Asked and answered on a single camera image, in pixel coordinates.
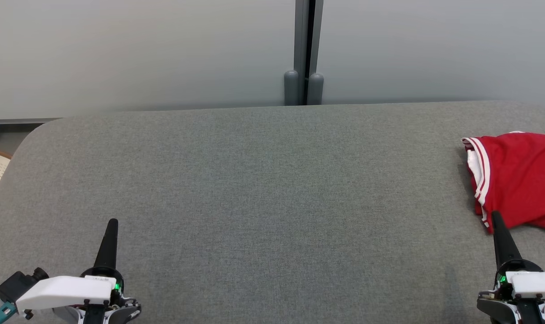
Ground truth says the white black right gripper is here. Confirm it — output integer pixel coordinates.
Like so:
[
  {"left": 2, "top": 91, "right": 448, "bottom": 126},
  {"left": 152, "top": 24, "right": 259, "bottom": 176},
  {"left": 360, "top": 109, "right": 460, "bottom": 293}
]
[{"left": 476, "top": 211, "right": 545, "bottom": 324}]

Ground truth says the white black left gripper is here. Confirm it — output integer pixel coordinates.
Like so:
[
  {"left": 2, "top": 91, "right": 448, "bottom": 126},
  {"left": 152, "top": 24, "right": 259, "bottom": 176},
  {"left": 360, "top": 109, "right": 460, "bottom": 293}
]
[{"left": 15, "top": 219, "right": 142, "bottom": 324}]

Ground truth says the red Bulls 23 jersey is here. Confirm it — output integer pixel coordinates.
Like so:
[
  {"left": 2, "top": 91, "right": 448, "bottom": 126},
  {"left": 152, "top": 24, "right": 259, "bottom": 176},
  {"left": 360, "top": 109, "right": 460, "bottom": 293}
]
[{"left": 461, "top": 130, "right": 545, "bottom": 235}]

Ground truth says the grey cylindrical post foot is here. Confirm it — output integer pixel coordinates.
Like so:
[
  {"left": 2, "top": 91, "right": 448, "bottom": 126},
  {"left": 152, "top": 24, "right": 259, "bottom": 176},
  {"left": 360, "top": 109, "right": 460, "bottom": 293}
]
[
  {"left": 284, "top": 70, "right": 300, "bottom": 106},
  {"left": 307, "top": 73, "right": 324, "bottom": 105}
]

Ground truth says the grey vertical partition frame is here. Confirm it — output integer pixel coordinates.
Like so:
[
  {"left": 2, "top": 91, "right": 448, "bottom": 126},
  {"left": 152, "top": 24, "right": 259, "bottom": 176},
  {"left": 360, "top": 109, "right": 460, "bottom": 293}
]
[{"left": 294, "top": 0, "right": 323, "bottom": 105}]

